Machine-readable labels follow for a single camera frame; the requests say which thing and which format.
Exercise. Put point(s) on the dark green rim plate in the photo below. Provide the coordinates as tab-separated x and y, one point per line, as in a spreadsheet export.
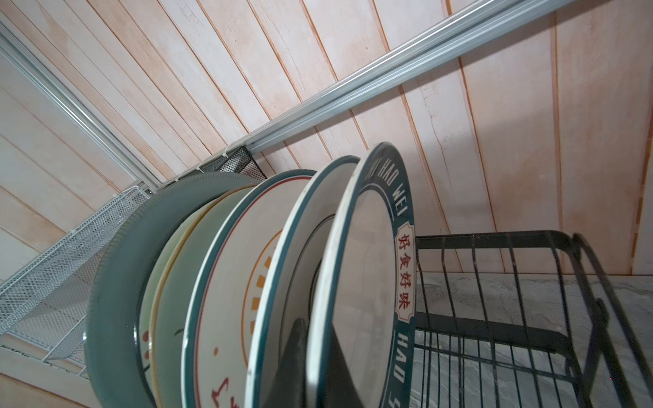
366	289

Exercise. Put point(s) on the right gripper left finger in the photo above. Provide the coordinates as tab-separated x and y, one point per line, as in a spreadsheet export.
288	388

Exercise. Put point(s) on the orange sunburst plate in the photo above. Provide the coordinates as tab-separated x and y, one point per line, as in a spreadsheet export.
228	293

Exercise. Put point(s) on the horizontal aluminium wall rail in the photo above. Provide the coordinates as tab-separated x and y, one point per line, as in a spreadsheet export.
468	29

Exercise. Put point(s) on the black mesh wall basket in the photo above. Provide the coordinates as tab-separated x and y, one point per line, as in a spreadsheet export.
239	161

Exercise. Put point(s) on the white plate black outline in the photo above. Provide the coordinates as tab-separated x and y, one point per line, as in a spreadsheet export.
291	282

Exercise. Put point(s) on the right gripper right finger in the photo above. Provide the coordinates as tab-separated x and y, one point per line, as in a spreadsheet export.
340	391

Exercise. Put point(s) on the black wire dish rack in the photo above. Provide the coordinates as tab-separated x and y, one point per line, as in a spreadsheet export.
528	319

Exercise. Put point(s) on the cream floral plate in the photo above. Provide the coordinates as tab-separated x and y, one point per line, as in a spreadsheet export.
148	316

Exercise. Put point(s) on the light green flower plate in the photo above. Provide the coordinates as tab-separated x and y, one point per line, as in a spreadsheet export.
173	306

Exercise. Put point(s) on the large teal green plate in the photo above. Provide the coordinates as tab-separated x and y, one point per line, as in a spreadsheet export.
112	346

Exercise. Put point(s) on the white wire mesh shelf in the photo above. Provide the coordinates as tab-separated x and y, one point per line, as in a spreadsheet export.
45	304

